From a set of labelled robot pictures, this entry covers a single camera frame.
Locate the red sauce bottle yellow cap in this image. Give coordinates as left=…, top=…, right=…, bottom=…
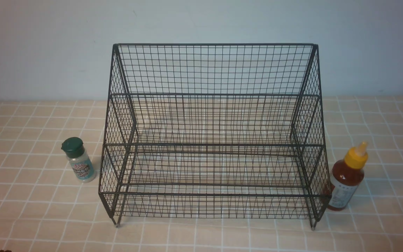
left=325, top=141, right=368, bottom=211

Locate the green-capped seasoning shaker bottle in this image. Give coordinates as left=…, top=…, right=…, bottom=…
left=61, top=137, right=96, bottom=183

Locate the black wire mesh shelf rack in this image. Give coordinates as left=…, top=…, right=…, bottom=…
left=99, top=43, right=331, bottom=230

